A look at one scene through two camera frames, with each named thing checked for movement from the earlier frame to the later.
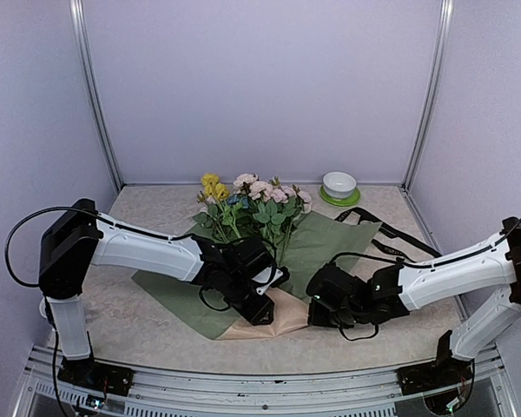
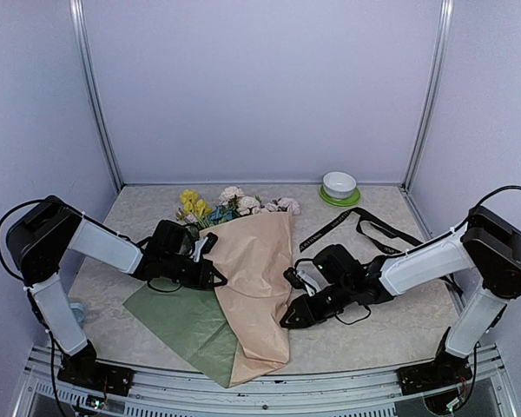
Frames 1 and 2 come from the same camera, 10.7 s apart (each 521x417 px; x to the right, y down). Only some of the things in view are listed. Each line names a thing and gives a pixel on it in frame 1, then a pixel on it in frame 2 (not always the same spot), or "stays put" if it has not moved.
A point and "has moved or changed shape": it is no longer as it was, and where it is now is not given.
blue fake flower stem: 235,198 -> 219,213
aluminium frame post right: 428,109 stays put
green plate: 339,201 stays put
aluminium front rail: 359,393 stays put
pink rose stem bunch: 289,204 has moved or changed shape
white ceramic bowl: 339,184 stays put
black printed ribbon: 390,231 stays put
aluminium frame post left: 76,12 stays put
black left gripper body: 234,294 -> 187,276
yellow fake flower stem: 218,216 -> 197,207
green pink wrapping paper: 316,245 -> 234,331
